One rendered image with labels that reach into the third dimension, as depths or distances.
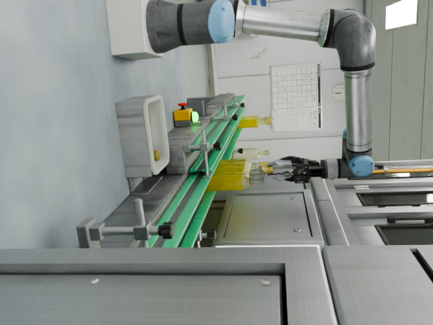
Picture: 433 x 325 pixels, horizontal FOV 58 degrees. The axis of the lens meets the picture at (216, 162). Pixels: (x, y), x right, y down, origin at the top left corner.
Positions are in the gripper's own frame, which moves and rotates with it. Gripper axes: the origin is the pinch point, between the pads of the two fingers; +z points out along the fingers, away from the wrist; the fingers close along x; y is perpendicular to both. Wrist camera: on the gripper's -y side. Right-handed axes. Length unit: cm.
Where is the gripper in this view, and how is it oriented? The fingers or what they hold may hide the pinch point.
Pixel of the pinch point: (270, 169)
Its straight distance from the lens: 151.8
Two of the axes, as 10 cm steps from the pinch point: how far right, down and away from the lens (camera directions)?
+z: -9.9, 0.4, 1.6
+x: 0.8, 9.6, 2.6
